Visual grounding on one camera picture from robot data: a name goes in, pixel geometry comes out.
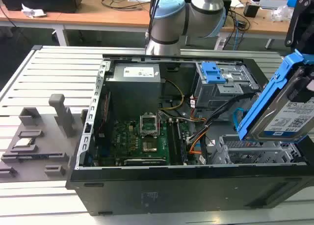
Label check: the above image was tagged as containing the yellow wire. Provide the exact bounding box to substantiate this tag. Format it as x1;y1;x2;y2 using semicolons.
159;79;185;111

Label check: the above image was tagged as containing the grey power supply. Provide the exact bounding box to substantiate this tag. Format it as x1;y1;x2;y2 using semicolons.
104;63;164;111

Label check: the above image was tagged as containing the black RAM slot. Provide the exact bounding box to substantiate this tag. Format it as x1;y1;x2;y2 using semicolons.
176;123;189;164
167;119;182;165

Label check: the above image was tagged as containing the CPU socket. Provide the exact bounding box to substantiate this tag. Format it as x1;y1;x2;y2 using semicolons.
141;140;158;153

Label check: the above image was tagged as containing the silver CPU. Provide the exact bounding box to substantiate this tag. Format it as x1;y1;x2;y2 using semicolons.
14;137;34;148

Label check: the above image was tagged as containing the wooden desk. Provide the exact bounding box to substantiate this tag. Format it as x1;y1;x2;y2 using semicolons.
0;0;296;50

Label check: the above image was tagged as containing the clear plastic bag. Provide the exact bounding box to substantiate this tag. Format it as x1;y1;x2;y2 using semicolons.
270;4;293;23

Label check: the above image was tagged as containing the blue disk wire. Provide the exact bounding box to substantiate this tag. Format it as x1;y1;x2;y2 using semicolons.
232;107;246;133

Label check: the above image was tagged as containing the small black box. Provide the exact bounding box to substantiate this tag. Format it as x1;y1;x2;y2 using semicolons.
243;2;260;18

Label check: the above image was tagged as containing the metal socket cover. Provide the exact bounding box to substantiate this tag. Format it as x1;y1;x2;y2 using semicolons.
139;115;160;138

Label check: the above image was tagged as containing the metal disk bay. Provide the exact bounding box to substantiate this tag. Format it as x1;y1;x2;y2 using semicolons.
211;134;308;165

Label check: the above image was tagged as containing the crumpled white paper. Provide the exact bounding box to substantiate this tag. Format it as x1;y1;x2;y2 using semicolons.
21;3;48;18

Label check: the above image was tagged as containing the grey flat device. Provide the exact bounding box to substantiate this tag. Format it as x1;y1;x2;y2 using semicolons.
258;0;289;10

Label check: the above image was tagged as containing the grey parts rack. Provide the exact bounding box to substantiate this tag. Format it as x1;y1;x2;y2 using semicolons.
0;94;83;185

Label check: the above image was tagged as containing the black PC case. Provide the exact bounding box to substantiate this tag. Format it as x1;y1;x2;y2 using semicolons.
65;53;314;216

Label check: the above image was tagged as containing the blue cable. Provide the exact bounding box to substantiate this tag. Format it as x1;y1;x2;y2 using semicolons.
233;19;241;50

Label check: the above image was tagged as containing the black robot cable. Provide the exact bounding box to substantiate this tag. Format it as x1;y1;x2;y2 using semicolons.
144;0;164;50

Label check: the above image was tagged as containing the hard disk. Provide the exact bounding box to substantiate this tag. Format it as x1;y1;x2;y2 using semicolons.
236;49;314;144

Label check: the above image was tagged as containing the white power strip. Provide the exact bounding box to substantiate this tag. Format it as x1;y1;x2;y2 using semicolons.
214;37;227;50

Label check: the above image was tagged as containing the blue cage latch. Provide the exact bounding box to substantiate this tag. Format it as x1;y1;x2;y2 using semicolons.
200;61;227;84

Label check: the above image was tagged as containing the metal drive cage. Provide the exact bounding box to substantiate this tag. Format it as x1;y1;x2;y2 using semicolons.
194;61;260;109

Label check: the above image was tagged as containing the green motherboard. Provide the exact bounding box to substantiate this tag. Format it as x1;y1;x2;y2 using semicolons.
94;117;195;166

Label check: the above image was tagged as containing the black disk wire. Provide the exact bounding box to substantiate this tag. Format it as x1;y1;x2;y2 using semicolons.
200;92;259;138

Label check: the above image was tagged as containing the black expansion slot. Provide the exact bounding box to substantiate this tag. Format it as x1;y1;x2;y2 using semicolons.
123;157;167;165

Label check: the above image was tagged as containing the orange wire bundle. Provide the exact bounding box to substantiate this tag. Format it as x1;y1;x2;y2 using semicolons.
187;133;209;155

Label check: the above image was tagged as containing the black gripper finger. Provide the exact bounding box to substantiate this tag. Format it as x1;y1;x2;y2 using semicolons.
284;0;311;48
299;63;314;89

